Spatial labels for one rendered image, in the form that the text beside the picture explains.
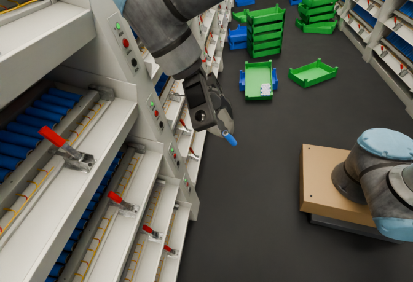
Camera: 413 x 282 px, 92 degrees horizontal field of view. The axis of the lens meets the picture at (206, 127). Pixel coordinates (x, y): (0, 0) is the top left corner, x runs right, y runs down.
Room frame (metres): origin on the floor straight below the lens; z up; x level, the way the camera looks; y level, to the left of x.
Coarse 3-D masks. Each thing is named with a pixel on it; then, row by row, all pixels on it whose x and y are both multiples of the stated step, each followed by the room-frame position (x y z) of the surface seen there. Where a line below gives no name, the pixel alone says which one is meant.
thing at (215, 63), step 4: (216, 52) 1.74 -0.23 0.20; (220, 52) 1.73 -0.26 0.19; (216, 56) 1.74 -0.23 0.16; (220, 56) 1.74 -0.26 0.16; (212, 60) 1.66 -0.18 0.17; (216, 60) 1.67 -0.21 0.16; (212, 64) 1.60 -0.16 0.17; (216, 64) 1.57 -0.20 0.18; (212, 68) 1.52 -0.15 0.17; (216, 68) 1.54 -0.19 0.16; (216, 72) 1.47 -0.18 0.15; (216, 76) 1.42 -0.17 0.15
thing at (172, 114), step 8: (200, 40) 1.07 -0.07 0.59; (168, 80) 0.76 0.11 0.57; (176, 88) 0.71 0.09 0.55; (160, 96) 0.66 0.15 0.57; (184, 96) 0.69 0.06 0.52; (168, 104) 0.61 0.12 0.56; (176, 104) 0.62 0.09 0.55; (168, 112) 0.57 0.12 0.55; (176, 112) 0.57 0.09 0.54; (168, 120) 0.49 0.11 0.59; (176, 120) 0.58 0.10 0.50
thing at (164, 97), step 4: (172, 80) 0.73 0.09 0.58; (168, 84) 0.70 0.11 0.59; (172, 84) 0.71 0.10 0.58; (168, 88) 0.68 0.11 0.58; (164, 92) 0.65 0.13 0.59; (168, 92) 0.65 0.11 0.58; (164, 96) 0.63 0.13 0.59; (160, 100) 0.61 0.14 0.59; (164, 100) 0.61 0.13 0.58; (168, 100) 0.62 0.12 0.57; (164, 104) 0.60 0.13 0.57
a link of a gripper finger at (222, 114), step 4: (224, 108) 0.35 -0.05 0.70; (220, 112) 0.35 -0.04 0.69; (224, 112) 0.35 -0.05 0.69; (220, 116) 0.35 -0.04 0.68; (224, 116) 0.35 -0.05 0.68; (228, 116) 0.35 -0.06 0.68; (224, 120) 0.35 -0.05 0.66; (228, 120) 0.35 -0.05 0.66; (232, 120) 0.35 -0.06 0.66; (224, 124) 0.35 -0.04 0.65; (228, 124) 0.35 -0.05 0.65; (232, 124) 0.35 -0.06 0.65; (228, 128) 0.35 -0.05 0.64; (232, 128) 0.35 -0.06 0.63; (228, 132) 0.35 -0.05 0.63; (232, 132) 0.35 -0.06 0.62
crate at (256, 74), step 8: (248, 64) 1.45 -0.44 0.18; (256, 64) 1.44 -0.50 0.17; (264, 64) 1.42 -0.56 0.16; (248, 72) 1.43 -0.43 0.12; (256, 72) 1.41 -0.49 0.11; (264, 72) 1.38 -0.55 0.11; (248, 80) 1.37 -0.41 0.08; (256, 80) 1.34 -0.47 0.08; (264, 80) 1.32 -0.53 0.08; (248, 88) 1.31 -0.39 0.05; (256, 88) 1.28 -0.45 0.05; (272, 88) 1.20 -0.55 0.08; (248, 96) 1.25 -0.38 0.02; (256, 96) 1.18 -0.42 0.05; (264, 96) 1.17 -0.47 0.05; (272, 96) 1.15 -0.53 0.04
